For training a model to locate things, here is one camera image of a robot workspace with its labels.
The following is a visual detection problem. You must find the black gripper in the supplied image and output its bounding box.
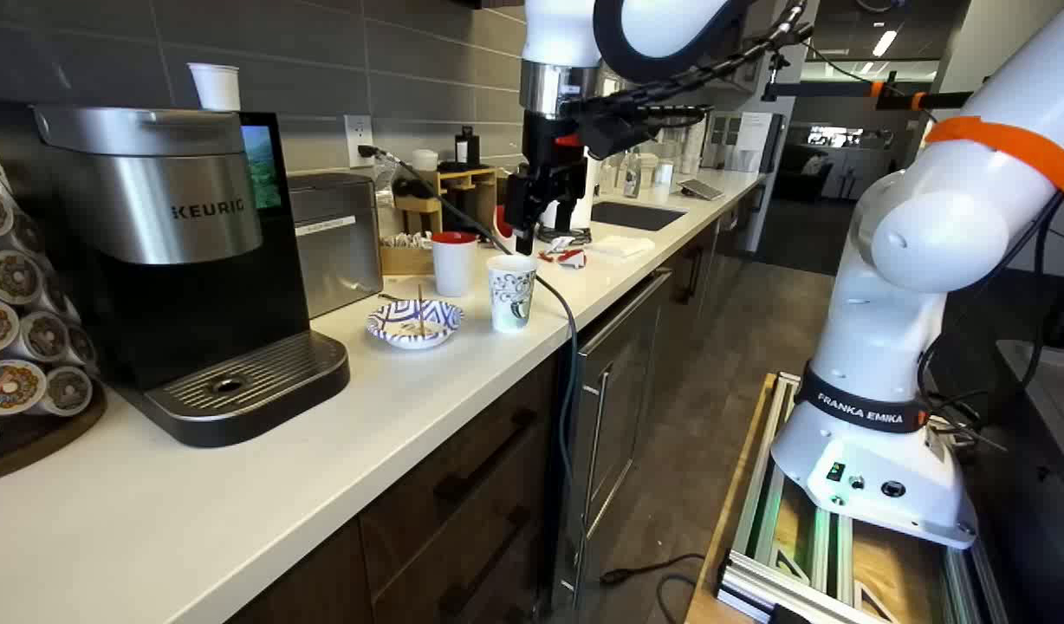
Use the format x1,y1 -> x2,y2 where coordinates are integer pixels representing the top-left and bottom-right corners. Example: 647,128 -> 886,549
504,111 -> 584,255

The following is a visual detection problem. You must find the black silver Keurig coffee maker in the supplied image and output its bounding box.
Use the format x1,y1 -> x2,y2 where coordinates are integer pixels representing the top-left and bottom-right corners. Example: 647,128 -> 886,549
34,104 -> 350,446

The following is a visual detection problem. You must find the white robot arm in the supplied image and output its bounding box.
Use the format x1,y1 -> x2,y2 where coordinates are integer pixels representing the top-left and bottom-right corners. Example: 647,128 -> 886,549
504,0 -> 1064,549

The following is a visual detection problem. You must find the coffee pod carousel rack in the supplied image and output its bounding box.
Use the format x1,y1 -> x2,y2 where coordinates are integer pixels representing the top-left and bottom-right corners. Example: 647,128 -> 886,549
0,128 -> 104,480

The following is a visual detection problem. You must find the broken white red mug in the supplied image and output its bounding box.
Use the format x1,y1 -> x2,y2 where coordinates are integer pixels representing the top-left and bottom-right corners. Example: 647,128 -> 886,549
491,203 -> 515,243

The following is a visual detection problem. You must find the patterned paper cup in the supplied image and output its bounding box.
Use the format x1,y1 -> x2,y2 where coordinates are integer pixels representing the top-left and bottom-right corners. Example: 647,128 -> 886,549
487,252 -> 537,334

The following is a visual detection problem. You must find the countertop sink basin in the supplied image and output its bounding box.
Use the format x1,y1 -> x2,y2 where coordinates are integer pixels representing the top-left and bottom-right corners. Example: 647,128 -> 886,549
593,201 -> 682,231

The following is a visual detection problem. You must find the wooden organizer tray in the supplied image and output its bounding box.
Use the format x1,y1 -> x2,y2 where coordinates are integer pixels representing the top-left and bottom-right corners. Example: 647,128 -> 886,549
391,167 -> 498,236

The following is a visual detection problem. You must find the white mug red interior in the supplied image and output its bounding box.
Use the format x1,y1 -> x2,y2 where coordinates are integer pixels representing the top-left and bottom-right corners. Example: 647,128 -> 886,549
432,231 -> 477,298

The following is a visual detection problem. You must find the small wooden packet box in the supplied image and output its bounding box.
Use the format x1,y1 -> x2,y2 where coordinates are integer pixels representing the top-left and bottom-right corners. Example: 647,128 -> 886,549
376,231 -> 432,273

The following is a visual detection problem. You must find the blue patterned ceramic bowl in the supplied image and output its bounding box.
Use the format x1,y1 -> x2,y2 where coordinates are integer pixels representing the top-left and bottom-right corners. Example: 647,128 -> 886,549
368,298 -> 461,351

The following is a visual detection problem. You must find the stainless steel box container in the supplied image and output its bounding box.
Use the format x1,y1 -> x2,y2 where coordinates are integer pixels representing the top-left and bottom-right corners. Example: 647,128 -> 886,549
291,170 -> 381,314

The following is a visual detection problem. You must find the black power cable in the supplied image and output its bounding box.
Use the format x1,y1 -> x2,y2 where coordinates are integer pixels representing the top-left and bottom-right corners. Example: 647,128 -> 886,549
358,143 -> 584,602

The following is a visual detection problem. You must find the white wall outlet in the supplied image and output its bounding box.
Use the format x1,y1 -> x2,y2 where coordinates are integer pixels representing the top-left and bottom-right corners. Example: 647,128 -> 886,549
344,116 -> 373,167

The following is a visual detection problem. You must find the aluminium frame robot cart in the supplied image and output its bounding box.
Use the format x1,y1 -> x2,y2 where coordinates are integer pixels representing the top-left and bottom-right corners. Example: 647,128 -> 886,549
682,372 -> 1008,624

